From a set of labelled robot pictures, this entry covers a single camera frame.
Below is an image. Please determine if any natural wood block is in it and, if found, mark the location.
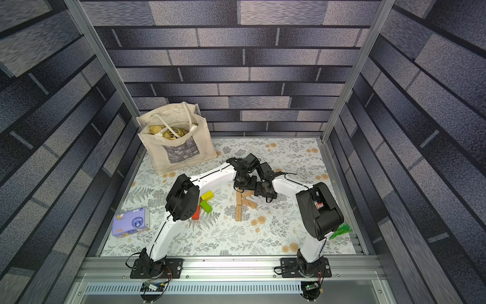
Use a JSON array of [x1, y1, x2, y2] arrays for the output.
[[236, 192, 242, 207], [241, 191, 254, 198], [242, 198, 258, 209], [235, 205, 242, 222]]

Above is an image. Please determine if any yellow block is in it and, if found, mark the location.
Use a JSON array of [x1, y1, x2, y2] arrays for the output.
[[201, 191, 214, 201]]

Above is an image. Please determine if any green block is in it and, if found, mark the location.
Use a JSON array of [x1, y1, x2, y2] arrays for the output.
[[199, 200, 213, 214]]

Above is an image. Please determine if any red block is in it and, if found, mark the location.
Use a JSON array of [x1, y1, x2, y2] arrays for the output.
[[192, 206, 200, 220]]

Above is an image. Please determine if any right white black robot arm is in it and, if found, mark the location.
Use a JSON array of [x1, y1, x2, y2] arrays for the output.
[[257, 169, 344, 276]]

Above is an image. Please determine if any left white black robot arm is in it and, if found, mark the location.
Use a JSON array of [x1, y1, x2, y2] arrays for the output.
[[139, 153, 259, 277]]

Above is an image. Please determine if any green chips bag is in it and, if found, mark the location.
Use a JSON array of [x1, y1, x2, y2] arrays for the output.
[[329, 223, 353, 239]]

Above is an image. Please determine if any beige canvas tote bag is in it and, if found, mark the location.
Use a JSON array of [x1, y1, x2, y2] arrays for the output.
[[137, 102, 217, 175]]

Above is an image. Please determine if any right circuit board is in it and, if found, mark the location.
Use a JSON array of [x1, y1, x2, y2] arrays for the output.
[[301, 282, 321, 292]]

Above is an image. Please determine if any circuit board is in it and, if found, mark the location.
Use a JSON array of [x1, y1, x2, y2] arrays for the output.
[[140, 281, 165, 293], [301, 282, 321, 292]]

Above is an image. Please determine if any purple tissue pack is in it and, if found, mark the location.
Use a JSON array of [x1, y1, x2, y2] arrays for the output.
[[111, 207, 150, 238]]

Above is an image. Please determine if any left circuit board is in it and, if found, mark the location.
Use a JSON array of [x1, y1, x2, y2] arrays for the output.
[[140, 281, 165, 293]]

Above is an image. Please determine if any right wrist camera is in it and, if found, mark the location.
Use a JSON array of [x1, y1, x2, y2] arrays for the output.
[[256, 162, 273, 182]]

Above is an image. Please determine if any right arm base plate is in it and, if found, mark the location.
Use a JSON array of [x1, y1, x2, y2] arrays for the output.
[[280, 257, 332, 278]]

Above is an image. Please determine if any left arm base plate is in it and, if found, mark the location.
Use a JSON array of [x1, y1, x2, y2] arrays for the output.
[[130, 258, 184, 279]]

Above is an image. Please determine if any aluminium front rail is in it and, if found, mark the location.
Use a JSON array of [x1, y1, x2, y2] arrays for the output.
[[67, 255, 396, 303]]

